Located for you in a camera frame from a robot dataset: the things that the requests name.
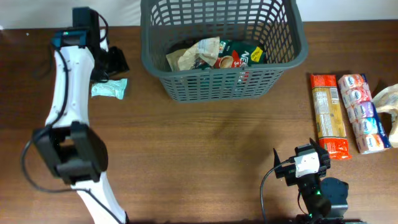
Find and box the grey plastic basket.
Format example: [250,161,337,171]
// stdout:
[141,0,308,103]

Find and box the multicolour tissue pack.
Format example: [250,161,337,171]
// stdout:
[338,74,392,154]

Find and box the beige paper bag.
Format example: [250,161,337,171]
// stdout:
[166,37,220,72]

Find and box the orange biscuit package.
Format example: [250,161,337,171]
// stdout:
[310,74,351,160]

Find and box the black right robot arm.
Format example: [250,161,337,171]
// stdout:
[272,139,363,223]

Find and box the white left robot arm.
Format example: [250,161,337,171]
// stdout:
[20,7,129,223]

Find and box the teal snack packet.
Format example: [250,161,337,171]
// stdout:
[91,78,128,100]

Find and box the green coffee mix bag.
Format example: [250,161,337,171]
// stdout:
[192,39,267,71]

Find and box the crumpled beige bag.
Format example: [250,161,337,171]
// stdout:
[373,84,397,148]

